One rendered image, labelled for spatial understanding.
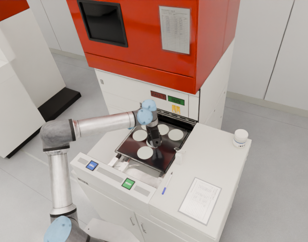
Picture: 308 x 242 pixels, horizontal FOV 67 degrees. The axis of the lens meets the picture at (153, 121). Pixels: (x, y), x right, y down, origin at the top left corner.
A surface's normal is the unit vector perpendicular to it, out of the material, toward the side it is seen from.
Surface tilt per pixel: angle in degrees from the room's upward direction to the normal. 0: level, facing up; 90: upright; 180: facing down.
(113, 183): 0
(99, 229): 0
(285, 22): 90
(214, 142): 0
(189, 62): 90
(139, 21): 90
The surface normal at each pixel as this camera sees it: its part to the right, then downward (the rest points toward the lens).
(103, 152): -0.10, -0.70
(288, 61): -0.50, 0.65
